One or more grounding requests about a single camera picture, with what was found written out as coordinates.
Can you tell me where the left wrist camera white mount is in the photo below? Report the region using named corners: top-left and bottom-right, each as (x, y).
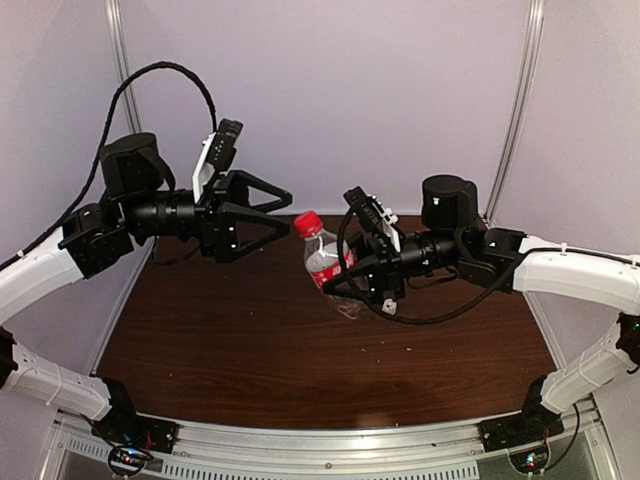
top-left (192, 119), bottom-right (244, 203)

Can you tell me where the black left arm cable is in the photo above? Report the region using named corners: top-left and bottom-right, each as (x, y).
top-left (0, 60), bottom-right (221, 274)

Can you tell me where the white bottle cap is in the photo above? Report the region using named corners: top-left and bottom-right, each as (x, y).
top-left (381, 298), bottom-right (397, 315)

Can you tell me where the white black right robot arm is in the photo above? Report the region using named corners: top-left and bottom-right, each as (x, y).
top-left (322, 174), bottom-right (639, 442)

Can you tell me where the small cola bottle red cap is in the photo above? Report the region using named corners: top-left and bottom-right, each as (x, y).
top-left (300, 227), bottom-right (361, 319)

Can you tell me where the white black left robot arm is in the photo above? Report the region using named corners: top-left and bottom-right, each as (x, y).
top-left (1, 119), bottom-right (292, 321)

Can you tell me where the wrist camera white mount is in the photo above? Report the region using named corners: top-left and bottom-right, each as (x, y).
top-left (192, 119), bottom-right (244, 203)
top-left (343, 186), bottom-right (401, 252)

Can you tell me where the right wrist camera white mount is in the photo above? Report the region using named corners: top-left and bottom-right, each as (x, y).
top-left (343, 186), bottom-right (401, 252)

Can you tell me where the aluminium right corner post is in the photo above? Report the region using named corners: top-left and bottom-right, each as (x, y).
top-left (484, 0), bottom-right (545, 225)

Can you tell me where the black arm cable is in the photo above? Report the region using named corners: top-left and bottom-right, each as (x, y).
top-left (337, 204), bottom-right (531, 326)
top-left (0, 60), bottom-right (221, 274)

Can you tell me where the aluminium front frame rail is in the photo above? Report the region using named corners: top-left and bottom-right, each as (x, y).
top-left (47, 394), bottom-right (609, 480)

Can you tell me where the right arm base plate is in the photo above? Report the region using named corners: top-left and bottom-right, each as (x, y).
top-left (478, 413), bottom-right (565, 476)

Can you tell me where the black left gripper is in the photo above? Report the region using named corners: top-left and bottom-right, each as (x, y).
top-left (121, 167), bottom-right (292, 262)

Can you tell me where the aluminium corner post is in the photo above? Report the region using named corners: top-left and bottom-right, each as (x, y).
top-left (104, 0), bottom-right (150, 135)
top-left (484, 0), bottom-right (545, 225)

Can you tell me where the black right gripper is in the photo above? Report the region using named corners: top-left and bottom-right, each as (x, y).
top-left (318, 228), bottom-right (464, 304)

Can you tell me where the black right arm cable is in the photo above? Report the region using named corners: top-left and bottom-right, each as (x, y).
top-left (337, 204), bottom-right (531, 326)

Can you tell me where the aluminium left corner post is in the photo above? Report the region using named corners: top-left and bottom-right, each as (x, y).
top-left (104, 0), bottom-right (150, 135)

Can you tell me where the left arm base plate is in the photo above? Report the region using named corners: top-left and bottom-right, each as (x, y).
top-left (85, 416), bottom-right (179, 478)

